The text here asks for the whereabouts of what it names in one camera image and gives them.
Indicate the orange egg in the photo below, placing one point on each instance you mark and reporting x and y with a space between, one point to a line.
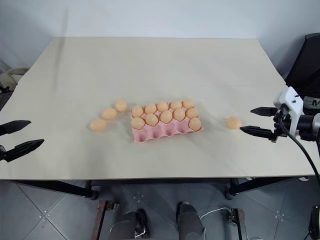
176 104
98 125
109 113
195 123
138 123
152 119
150 108
162 106
179 114
137 111
234 123
166 116
192 113
121 105
188 103

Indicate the black table leg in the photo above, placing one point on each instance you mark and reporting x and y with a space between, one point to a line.
257 186
62 188

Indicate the pink egg tray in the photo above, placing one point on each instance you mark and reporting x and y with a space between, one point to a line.
160 132

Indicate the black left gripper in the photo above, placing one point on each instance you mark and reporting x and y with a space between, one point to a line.
1 153

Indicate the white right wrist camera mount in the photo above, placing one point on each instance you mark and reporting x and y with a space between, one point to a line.
293 100

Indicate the black rounded object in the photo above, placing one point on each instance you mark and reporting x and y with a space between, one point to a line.
315 222

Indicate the black office chair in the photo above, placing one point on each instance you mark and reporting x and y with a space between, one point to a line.
303 67

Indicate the white bag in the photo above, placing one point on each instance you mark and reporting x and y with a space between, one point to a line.
11 75

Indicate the black stand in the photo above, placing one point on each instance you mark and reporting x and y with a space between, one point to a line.
4 96

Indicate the rusty metal frame bar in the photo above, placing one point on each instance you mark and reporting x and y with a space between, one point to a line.
238 223
101 220

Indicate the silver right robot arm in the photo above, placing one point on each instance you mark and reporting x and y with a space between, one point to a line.
310 126

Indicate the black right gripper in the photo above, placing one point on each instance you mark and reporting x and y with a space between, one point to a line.
281 125

